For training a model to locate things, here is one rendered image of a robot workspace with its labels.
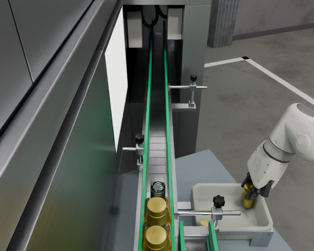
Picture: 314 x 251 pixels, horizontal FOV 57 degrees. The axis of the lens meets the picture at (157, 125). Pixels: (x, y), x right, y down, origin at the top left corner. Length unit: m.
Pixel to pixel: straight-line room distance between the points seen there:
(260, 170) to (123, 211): 0.48
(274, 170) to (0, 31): 0.65
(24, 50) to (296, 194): 2.07
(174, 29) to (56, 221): 1.21
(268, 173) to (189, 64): 0.80
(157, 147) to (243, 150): 1.48
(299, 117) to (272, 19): 4.24
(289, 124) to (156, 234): 0.40
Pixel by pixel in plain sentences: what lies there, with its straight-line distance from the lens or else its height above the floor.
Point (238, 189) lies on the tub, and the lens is 1.02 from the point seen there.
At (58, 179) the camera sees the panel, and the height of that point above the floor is 1.31.
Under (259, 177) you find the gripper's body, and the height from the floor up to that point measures 1.02.
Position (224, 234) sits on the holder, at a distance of 0.92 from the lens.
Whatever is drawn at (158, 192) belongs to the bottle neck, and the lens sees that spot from 0.56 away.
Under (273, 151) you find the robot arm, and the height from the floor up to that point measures 1.10.
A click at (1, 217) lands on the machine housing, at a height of 1.37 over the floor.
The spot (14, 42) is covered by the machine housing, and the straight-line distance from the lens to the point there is 0.35.
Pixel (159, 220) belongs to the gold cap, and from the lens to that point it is 0.53.
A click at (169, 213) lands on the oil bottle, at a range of 0.61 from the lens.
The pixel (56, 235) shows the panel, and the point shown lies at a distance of 0.39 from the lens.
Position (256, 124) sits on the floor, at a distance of 2.78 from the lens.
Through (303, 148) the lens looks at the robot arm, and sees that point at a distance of 0.67.
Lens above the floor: 1.57
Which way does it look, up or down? 37 degrees down
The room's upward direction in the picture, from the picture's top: straight up
